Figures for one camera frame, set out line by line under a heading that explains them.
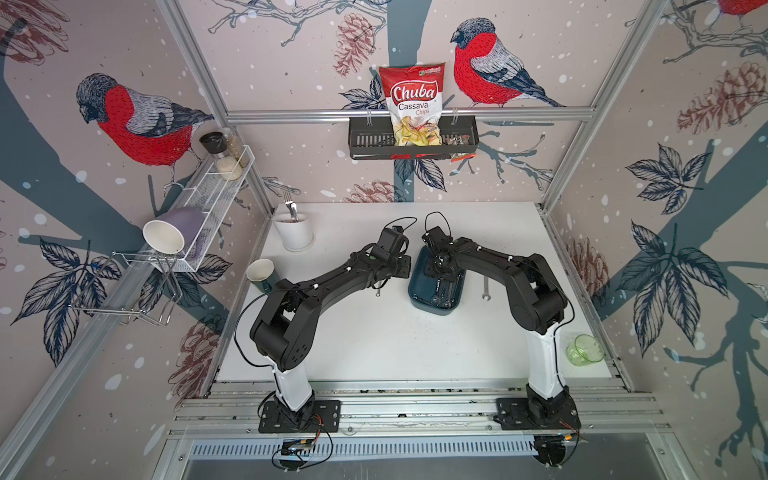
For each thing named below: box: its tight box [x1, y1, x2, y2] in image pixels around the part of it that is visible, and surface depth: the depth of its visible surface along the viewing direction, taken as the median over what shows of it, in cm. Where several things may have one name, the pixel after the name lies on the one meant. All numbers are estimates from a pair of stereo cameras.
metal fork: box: [283, 192, 299, 222], surface depth 109 cm
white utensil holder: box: [273, 213, 313, 250], surface depth 105 cm
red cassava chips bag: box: [379, 62, 446, 146], surface depth 83 cm
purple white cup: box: [142, 207, 205, 255], surface depth 64 cm
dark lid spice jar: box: [199, 131, 228, 154], surface depth 81 cm
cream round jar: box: [217, 156, 243, 181], surface depth 85 cm
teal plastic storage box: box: [408, 246, 467, 316], surface depth 97 cm
